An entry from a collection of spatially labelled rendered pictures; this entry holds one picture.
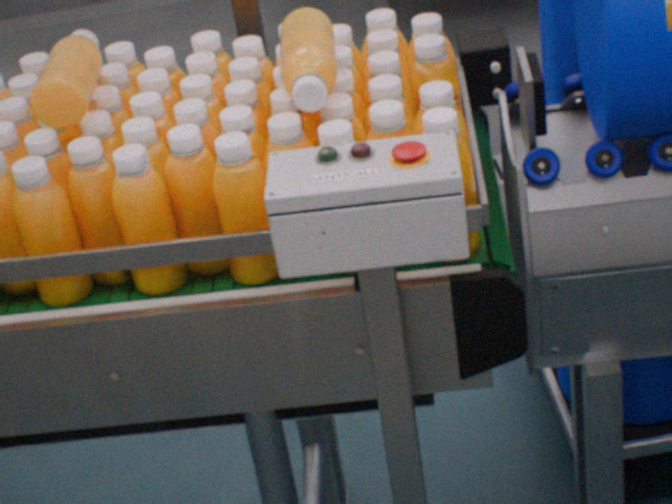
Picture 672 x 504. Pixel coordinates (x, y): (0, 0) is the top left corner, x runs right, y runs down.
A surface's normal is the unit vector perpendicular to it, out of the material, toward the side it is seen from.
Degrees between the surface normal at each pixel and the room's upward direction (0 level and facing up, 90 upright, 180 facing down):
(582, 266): 90
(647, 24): 69
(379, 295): 90
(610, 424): 90
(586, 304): 110
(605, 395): 90
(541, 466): 0
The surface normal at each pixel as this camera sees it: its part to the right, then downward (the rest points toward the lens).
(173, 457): -0.14, -0.83
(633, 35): -0.04, 0.30
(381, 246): 0.00, 0.55
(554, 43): -0.90, 0.32
